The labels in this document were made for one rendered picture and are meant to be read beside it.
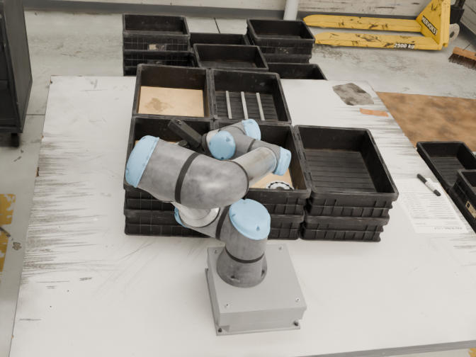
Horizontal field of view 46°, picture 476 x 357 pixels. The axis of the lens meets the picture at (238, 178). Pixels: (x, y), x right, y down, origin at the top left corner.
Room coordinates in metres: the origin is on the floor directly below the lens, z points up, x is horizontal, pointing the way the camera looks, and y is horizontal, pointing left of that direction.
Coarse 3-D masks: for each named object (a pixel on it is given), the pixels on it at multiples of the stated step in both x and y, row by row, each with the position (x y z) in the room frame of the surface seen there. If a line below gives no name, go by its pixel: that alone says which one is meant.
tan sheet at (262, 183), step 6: (270, 174) 1.60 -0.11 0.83; (288, 174) 1.62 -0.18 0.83; (264, 180) 1.56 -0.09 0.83; (270, 180) 1.57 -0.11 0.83; (276, 180) 1.57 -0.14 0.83; (282, 180) 1.58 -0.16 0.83; (288, 180) 1.59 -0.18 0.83; (252, 186) 1.52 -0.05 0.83; (258, 186) 1.52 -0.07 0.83; (264, 186) 1.53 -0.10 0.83
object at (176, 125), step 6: (174, 120) 1.41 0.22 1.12; (180, 120) 1.42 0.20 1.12; (168, 126) 1.40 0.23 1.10; (174, 126) 1.40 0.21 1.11; (180, 126) 1.40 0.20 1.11; (186, 126) 1.42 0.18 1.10; (180, 132) 1.39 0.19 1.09; (186, 132) 1.39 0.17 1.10; (192, 132) 1.41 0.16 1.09; (186, 138) 1.39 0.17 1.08; (192, 138) 1.38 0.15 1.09; (198, 138) 1.40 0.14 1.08; (192, 144) 1.38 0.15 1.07; (198, 144) 1.38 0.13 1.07
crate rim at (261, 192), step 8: (216, 120) 1.74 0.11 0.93; (224, 120) 1.75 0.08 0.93; (216, 128) 1.69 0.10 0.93; (296, 144) 1.67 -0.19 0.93; (296, 152) 1.63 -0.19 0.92; (304, 168) 1.53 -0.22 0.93; (304, 176) 1.49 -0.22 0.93; (248, 192) 1.37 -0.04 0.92; (256, 192) 1.38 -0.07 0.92; (264, 192) 1.38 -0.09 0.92; (272, 192) 1.39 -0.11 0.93; (280, 192) 1.39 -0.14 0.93; (288, 192) 1.39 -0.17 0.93; (296, 192) 1.40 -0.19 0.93; (304, 192) 1.41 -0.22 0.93
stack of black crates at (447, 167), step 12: (420, 144) 2.68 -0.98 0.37; (432, 144) 2.73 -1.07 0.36; (444, 144) 2.75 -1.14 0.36; (456, 144) 2.77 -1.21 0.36; (420, 156) 2.65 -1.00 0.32; (432, 156) 2.73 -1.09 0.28; (444, 156) 2.76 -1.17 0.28; (456, 156) 2.77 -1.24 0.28; (468, 156) 2.68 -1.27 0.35; (432, 168) 2.50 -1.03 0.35; (444, 168) 2.64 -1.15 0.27; (456, 168) 2.66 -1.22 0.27; (468, 168) 2.64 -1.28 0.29; (444, 180) 2.38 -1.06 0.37
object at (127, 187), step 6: (132, 120) 1.66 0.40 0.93; (186, 120) 1.72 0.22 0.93; (192, 120) 1.72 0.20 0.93; (198, 120) 1.73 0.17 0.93; (204, 120) 1.73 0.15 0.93; (210, 120) 1.74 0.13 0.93; (132, 126) 1.65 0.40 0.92; (210, 126) 1.70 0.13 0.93; (132, 132) 1.59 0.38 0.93; (132, 138) 1.56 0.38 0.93; (126, 156) 1.45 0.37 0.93; (126, 162) 1.42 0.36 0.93; (126, 186) 1.31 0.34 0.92; (132, 186) 1.31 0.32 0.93
